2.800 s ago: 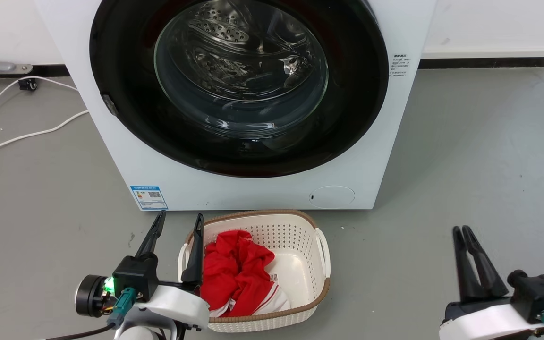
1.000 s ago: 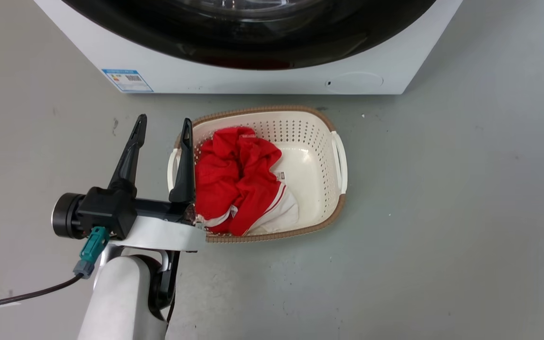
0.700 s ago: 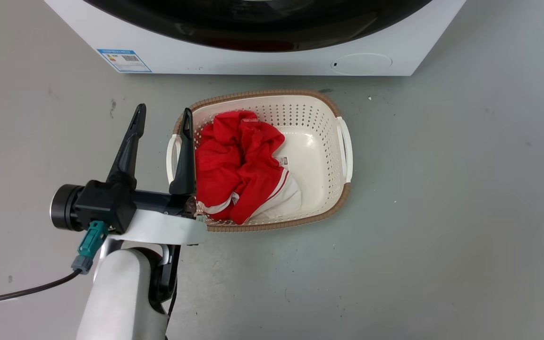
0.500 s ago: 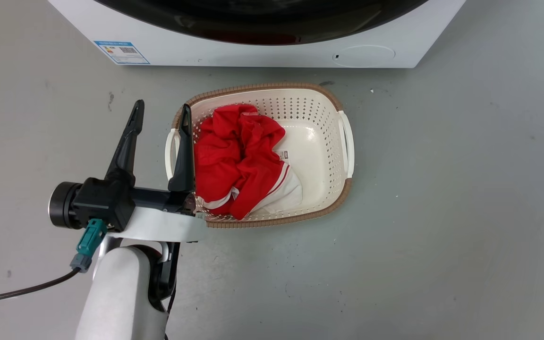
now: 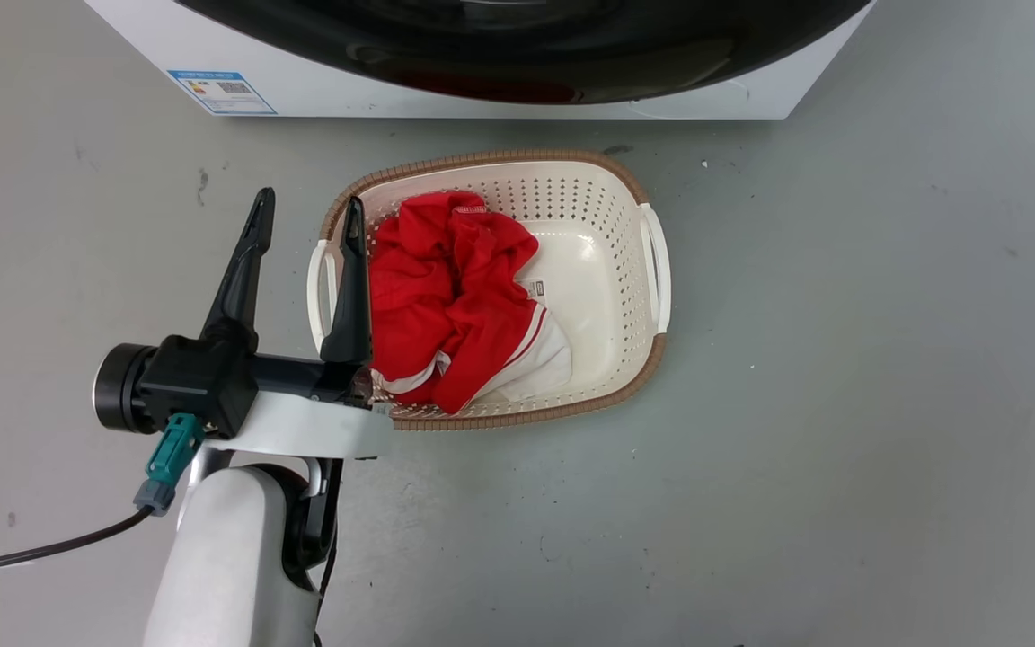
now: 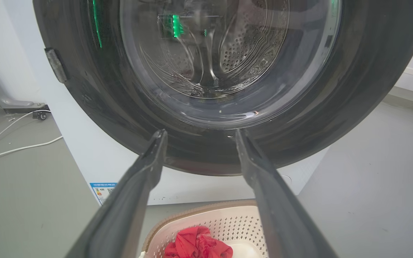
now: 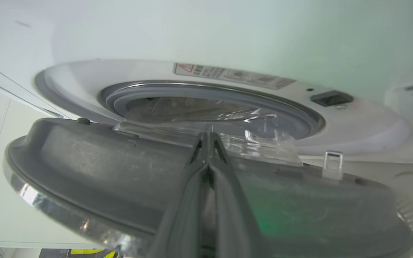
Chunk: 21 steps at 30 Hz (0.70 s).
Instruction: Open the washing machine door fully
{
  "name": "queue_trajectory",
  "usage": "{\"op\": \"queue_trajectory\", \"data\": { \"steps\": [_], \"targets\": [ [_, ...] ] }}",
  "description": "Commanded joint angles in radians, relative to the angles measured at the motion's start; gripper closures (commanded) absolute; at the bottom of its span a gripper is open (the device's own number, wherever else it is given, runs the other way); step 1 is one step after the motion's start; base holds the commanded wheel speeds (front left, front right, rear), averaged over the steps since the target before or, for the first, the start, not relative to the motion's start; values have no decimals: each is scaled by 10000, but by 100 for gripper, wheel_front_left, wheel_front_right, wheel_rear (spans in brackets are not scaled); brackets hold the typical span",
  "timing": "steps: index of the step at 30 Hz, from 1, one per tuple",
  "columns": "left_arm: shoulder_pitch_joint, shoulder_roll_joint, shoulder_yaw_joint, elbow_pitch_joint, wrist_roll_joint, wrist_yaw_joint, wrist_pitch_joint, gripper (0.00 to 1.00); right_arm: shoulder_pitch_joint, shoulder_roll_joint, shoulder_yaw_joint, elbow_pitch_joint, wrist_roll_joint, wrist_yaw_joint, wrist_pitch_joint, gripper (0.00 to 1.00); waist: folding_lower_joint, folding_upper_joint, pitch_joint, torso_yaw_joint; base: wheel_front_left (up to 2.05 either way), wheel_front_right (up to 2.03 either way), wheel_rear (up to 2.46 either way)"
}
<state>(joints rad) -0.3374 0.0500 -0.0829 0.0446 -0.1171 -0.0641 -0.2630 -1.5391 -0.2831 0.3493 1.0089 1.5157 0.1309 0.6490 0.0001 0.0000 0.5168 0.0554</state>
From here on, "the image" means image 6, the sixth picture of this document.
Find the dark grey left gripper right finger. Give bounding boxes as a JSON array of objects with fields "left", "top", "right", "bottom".
[{"left": 235, "top": 129, "right": 338, "bottom": 258}]

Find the grey wheeled stand base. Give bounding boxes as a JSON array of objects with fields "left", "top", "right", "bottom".
[{"left": 0, "top": 47, "right": 50, "bottom": 121}]

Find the blue energy label sticker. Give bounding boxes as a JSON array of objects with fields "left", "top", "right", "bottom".
[{"left": 90, "top": 182, "right": 118, "bottom": 206}]

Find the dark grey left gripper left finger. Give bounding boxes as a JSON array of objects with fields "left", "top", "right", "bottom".
[{"left": 65, "top": 129, "right": 168, "bottom": 258}]

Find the white washing machine body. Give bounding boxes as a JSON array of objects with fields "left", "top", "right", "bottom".
[{"left": 2, "top": 0, "right": 331, "bottom": 206}]

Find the white power cable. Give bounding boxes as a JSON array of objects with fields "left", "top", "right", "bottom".
[
  {"left": 0, "top": 135, "right": 64, "bottom": 164},
  {"left": 0, "top": 110, "right": 52, "bottom": 159}
]

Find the red garment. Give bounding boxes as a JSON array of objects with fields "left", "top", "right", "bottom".
[{"left": 163, "top": 226, "right": 234, "bottom": 258}]

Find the white perforated laundry basket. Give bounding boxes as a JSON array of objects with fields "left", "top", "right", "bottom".
[{"left": 140, "top": 200, "right": 270, "bottom": 258}]

